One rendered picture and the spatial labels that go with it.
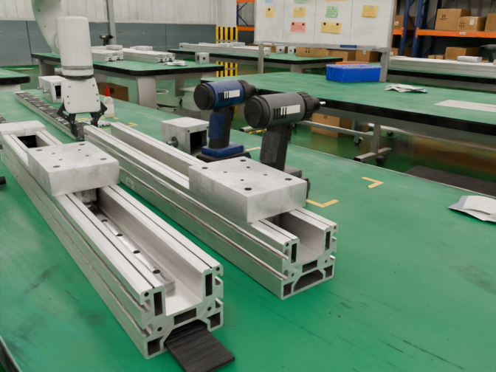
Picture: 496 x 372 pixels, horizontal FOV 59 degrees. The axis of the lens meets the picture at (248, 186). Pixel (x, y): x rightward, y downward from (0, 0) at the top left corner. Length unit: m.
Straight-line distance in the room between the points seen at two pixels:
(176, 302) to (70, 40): 0.96
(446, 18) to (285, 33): 6.94
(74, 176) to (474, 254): 0.65
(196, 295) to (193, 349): 0.06
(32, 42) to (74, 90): 11.41
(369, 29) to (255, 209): 3.27
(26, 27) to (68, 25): 11.38
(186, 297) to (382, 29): 3.36
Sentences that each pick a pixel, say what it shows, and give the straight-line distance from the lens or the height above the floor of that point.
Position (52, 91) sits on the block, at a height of 0.83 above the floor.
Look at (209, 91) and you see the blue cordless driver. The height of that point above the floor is 0.98.
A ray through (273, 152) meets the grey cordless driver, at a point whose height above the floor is 0.89.
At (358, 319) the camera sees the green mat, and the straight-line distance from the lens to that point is 0.58.
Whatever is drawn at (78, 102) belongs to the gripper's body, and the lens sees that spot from 1.38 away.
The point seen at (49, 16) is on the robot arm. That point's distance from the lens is 1.43.
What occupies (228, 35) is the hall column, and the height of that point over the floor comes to 0.94.
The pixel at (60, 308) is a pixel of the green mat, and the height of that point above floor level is 0.78.
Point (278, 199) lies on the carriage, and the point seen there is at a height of 0.89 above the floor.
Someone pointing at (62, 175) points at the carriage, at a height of 0.90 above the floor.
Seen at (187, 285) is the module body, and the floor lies 0.83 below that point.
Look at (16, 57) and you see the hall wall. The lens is 12.65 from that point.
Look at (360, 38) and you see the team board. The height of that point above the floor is 1.04.
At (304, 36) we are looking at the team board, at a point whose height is 1.04.
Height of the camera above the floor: 1.12
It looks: 20 degrees down
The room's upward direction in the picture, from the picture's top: 1 degrees clockwise
